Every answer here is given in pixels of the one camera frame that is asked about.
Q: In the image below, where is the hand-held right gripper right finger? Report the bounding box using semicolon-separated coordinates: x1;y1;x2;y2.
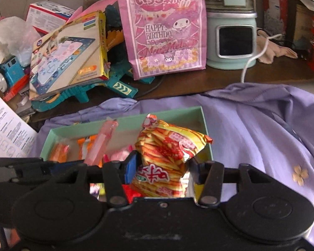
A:
188;157;269;207

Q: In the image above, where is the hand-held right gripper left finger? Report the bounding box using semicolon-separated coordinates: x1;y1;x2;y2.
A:
51;150;139;208

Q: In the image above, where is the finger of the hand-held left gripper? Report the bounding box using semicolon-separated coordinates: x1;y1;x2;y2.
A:
8;161;58;184
0;158;44;168

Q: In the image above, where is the plain red snack packet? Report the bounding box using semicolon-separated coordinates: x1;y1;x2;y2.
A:
122;184;144;204

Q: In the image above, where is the yellow red fries packet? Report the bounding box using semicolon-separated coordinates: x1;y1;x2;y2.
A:
128;114;214;198

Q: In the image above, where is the clear pink tube packet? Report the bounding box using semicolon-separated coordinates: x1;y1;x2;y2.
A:
84;120;119;166

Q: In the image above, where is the green cardboard box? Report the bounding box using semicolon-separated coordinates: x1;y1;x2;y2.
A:
39;106;215;199

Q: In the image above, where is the round pink snack packet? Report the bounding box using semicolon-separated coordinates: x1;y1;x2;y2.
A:
108;146;135;163

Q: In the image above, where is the small orange snack packet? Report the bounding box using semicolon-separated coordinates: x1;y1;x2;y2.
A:
50;141;71;162

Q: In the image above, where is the white instruction sheet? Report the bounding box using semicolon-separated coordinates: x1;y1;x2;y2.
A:
0;86;39;160

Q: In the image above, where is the orange silver snack packet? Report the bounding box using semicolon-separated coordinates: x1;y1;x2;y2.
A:
77;135;99;160

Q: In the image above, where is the grey toy block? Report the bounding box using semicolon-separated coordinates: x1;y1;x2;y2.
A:
16;90;36;117

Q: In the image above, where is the purple flower cloth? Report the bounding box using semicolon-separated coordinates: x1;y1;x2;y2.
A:
29;82;314;249

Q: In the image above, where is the teal toy track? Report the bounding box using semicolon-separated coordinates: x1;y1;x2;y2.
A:
31;4;139;111

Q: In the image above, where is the blue toy train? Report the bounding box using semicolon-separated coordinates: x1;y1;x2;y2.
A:
0;54;31;102

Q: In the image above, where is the mint green appliance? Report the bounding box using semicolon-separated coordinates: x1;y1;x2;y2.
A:
205;0;259;70

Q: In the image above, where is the drawing mat toy box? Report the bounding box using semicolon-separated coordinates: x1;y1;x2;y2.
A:
29;11;110;100

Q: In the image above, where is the clear plastic bag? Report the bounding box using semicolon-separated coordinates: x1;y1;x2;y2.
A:
0;16;41;59

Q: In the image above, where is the pink paper gift bag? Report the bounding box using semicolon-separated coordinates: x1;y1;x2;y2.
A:
114;0;208;81

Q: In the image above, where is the beige cloth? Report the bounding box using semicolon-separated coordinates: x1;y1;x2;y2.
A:
256;29;299;64

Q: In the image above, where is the red white toy box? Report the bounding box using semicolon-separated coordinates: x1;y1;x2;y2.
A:
26;1;76;35

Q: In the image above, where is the pink plastic toy piece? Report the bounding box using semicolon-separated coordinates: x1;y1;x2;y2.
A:
68;0;118;24

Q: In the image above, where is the red white carton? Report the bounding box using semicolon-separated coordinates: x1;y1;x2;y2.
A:
262;0;295;42

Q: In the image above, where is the dark printed box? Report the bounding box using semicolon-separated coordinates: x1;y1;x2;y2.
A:
293;4;314;50

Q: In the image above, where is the black cable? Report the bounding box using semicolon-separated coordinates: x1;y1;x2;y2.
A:
140;78;164;97

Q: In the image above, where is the white cable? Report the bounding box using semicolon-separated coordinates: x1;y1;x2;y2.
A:
240;33;283;83

